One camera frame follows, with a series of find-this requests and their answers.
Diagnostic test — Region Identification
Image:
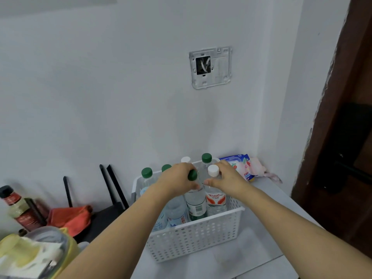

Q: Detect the person's left hand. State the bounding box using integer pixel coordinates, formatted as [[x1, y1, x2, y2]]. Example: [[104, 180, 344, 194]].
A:
[[155, 163, 201, 201]]

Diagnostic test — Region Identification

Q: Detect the person's right hand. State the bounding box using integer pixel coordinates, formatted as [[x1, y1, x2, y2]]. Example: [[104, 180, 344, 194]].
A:
[[203, 160, 254, 201]]

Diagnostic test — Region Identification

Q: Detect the green-capped bottle with green label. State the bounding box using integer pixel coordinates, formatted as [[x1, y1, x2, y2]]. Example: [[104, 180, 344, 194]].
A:
[[184, 170, 208, 222]]

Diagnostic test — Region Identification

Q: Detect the white-capped bottle with red label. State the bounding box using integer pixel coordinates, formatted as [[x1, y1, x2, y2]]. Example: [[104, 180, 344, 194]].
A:
[[204, 164, 227, 217]]

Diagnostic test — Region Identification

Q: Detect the person's right forearm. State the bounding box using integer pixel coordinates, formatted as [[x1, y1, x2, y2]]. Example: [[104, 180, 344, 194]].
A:
[[231, 184, 372, 279]]

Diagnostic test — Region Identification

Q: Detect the person's left forearm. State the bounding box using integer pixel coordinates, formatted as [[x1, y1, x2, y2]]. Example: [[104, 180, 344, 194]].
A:
[[57, 184, 176, 279]]

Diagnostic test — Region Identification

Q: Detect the green-capped clear water bottle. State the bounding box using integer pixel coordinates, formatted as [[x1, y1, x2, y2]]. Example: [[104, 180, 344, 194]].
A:
[[136, 167, 169, 232], [161, 164, 190, 229], [200, 153, 222, 184]]

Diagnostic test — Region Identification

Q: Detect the blue and white wipes packet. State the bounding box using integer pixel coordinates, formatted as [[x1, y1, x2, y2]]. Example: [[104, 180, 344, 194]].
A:
[[219, 154, 258, 182]]

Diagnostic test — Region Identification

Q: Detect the pink cloth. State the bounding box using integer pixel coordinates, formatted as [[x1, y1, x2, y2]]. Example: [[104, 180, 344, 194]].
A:
[[248, 157, 283, 184]]

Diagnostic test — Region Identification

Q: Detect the white perforated plastic basket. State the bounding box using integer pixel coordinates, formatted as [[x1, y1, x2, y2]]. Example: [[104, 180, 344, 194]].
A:
[[131, 160, 245, 263]]

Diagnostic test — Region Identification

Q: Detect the black router with antennas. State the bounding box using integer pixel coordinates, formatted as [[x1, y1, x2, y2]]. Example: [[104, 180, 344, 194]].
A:
[[62, 164, 131, 244]]

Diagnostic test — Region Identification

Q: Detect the orange cloth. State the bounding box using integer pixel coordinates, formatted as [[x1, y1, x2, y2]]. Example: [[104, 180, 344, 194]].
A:
[[46, 205, 93, 237]]

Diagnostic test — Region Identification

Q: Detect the dark brown wooden door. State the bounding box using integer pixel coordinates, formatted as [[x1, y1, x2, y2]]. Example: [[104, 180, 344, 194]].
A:
[[291, 0, 372, 259]]

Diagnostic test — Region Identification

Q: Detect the clear container with yellow lid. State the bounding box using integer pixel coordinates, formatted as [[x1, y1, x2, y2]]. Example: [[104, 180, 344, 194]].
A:
[[0, 226, 81, 279]]

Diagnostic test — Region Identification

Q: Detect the sauce bottle with red label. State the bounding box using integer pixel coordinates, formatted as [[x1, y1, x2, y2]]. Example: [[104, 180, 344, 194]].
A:
[[0, 185, 47, 232]]

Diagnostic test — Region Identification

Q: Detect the grey wall socket mounting plate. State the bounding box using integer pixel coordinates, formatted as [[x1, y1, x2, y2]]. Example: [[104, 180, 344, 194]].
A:
[[189, 46, 233, 90]]

